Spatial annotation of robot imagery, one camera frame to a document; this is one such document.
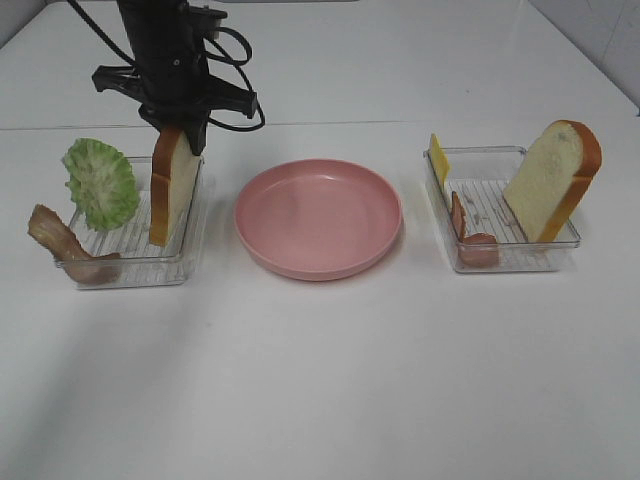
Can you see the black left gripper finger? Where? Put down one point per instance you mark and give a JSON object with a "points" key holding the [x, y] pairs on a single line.
{"points": [[195, 130], [160, 120]]}

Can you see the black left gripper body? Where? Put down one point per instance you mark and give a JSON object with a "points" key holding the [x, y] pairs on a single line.
{"points": [[184, 61]]}

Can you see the bread slice from tray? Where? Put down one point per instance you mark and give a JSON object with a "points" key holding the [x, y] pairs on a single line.
{"points": [[174, 172]]}

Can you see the green lettuce leaf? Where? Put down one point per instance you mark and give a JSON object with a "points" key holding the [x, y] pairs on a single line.
{"points": [[102, 184]]}

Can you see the brown bacon strip tray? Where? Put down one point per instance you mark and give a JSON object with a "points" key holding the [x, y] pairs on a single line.
{"points": [[49, 231]]}

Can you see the red bacon strip tray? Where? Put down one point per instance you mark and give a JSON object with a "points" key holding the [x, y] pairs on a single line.
{"points": [[478, 250]]}

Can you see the left clear plastic tray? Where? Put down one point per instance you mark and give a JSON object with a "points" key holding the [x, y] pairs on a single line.
{"points": [[124, 258]]}

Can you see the clear plastic tray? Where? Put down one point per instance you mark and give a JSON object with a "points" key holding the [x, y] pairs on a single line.
{"points": [[479, 175], [124, 258]]}

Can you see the pink round plate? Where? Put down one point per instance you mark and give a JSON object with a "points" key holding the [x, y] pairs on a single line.
{"points": [[318, 219]]}

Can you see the yellow cheese slice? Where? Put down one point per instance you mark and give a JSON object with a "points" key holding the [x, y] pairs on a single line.
{"points": [[439, 161]]}

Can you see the right clear plastic tray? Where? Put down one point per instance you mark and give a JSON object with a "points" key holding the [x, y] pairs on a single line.
{"points": [[479, 175]]}

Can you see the bread slice in right tray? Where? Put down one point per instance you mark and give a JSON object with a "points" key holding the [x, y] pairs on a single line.
{"points": [[556, 172]]}

